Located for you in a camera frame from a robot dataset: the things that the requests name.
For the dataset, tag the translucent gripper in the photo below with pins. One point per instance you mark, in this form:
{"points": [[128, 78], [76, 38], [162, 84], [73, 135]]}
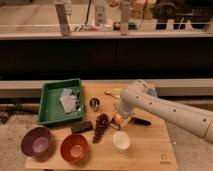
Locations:
{"points": [[124, 120]]}

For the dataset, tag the orange yellow apple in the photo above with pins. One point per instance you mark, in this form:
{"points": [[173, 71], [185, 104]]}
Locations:
{"points": [[117, 118]]}

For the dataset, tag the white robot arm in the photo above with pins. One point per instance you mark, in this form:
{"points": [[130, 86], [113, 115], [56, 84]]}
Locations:
{"points": [[194, 120]]}

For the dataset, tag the small metal cup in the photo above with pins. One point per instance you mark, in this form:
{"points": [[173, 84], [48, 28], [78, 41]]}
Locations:
{"points": [[94, 104]]}

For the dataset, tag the blue cup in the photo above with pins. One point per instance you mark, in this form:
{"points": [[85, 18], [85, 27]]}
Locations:
{"points": [[152, 92]]}

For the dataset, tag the brown grape bunch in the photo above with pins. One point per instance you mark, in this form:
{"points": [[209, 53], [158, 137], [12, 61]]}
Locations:
{"points": [[102, 123]]}

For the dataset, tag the wooden board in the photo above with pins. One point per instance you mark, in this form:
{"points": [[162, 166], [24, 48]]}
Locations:
{"points": [[150, 150]]}

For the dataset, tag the dark rectangular block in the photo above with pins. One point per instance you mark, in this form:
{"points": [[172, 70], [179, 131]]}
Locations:
{"points": [[80, 127]]}

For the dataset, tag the orange bowl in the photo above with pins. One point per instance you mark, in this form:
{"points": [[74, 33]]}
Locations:
{"points": [[74, 148]]}

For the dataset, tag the clear plastic bag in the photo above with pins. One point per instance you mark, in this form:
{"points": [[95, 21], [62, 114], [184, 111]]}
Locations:
{"points": [[68, 100]]}

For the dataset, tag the green plastic tray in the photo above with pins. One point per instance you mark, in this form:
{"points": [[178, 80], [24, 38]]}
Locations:
{"points": [[51, 111]]}

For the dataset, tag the purple bowl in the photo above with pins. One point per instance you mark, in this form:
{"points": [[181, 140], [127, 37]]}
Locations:
{"points": [[36, 142]]}

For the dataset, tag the black handled peeler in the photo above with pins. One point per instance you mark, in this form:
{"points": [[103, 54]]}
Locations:
{"points": [[134, 120]]}

